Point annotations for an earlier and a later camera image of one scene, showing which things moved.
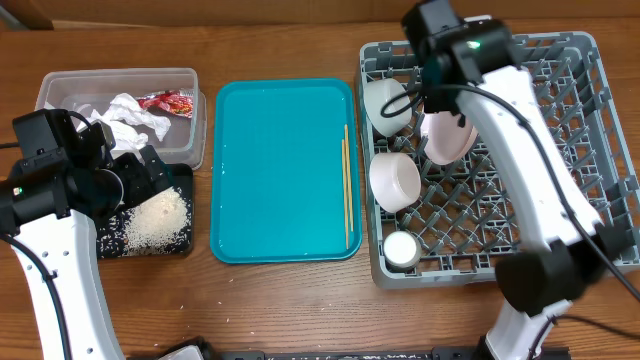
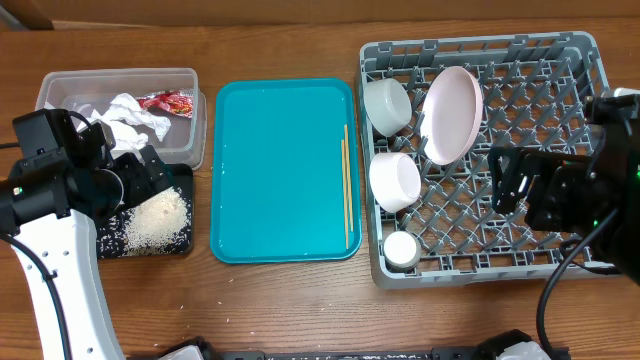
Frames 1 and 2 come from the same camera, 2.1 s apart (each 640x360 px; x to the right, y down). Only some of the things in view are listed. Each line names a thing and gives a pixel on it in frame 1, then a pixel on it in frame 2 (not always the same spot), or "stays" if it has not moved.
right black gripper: (436, 104) → (552, 169)
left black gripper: (143, 186) stays
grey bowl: (375, 93) stays
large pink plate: (444, 141) stays
